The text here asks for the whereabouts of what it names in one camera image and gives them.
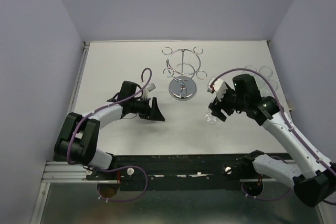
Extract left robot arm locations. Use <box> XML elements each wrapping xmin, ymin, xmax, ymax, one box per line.
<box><xmin>54</xmin><ymin>81</ymin><xmax>165</xmax><ymax>179</ymax></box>

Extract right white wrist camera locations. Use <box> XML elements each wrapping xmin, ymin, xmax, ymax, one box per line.
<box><xmin>207</xmin><ymin>77</ymin><xmax>228</xmax><ymax>101</ymax></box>

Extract purple cable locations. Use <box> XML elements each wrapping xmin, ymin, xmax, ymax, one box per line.
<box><xmin>209</xmin><ymin>68</ymin><xmax>336</xmax><ymax>205</ymax></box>
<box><xmin>67</xmin><ymin>68</ymin><xmax>150</xmax><ymax>204</ymax></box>

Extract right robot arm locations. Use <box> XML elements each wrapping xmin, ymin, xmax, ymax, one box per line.
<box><xmin>207</xmin><ymin>74</ymin><xmax>335</xmax><ymax>207</ymax></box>

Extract clear wine glass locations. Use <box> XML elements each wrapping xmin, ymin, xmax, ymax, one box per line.
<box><xmin>242</xmin><ymin>65</ymin><xmax>258</xmax><ymax>75</ymax></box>

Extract chrome wine glass rack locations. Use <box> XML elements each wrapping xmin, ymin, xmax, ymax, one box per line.
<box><xmin>161</xmin><ymin>46</ymin><xmax>208</xmax><ymax>101</ymax></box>

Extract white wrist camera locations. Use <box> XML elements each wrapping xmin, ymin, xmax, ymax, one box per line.
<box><xmin>142</xmin><ymin>83</ymin><xmax>156</xmax><ymax>99</ymax></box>
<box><xmin>207</xmin><ymin>77</ymin><xmax>228</xmax><ymax>101</ymax></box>

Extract aluminium rail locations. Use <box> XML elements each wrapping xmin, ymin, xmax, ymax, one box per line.
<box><xmin>41</xmin><ymin>162</ymin><xmax>87</xmax><ymax>183</ymax></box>

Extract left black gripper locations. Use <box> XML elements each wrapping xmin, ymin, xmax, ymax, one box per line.
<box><xmin>129</xmin><ymin>96</ymin><xmax>165</xmax><ymax>121</ymax></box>

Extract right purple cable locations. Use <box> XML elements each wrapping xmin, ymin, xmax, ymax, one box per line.
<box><xmin>209</xmin><ymin>68</ymin><xmax>336</xmax><ymax>205</ymax></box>

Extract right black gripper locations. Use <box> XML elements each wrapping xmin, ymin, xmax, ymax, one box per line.
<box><xmin>208</xmin><ymin>83</ymin><xmax>247</xmax><ymax>121</ymax></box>

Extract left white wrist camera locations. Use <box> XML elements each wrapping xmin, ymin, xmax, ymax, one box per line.
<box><xmin>142</xmin><ymin>83</ymin><xmax>156</xmax><ymax>99</ymax></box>

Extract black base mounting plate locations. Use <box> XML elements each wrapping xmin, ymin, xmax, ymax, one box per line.
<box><xmin>86</xmin><ymin>154</ymin><xmax>261</xmax><ymax>191</ymax></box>

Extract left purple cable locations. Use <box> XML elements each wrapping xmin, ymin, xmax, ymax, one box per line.
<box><xmin>67</xmin><ymin>68</ymin><xmax>150</xmax><ymax>204</ymax></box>

